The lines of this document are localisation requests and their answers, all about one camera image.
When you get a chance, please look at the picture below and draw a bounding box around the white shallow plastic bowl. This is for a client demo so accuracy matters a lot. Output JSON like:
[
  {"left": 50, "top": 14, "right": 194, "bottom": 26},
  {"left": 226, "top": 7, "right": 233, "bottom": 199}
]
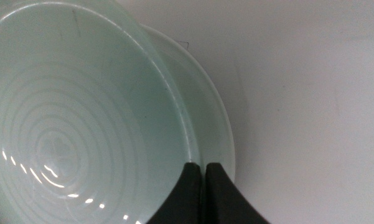
[{"left": 139, "top": 24, "right": 236, "bottom": 184}]

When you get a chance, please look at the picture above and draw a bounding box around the pale green shallow plastic bowl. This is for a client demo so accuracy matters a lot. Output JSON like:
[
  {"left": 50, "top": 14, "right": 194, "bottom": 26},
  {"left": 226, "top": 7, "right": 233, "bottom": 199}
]
[{"left": 0, "top": 0, "right": 203, "bottom": 224}]

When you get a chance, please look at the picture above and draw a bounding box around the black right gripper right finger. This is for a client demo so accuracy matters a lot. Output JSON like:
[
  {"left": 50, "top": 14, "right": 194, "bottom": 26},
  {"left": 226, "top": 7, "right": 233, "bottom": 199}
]
[{"left": 201, "top": 162, "right": 271, "bottom": 224}]

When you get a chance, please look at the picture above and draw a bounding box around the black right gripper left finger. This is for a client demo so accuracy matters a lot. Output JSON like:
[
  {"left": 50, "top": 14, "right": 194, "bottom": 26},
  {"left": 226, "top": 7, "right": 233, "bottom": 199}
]
[{"left": 145, "top": 162, "right": 203, "bottom": 224}]

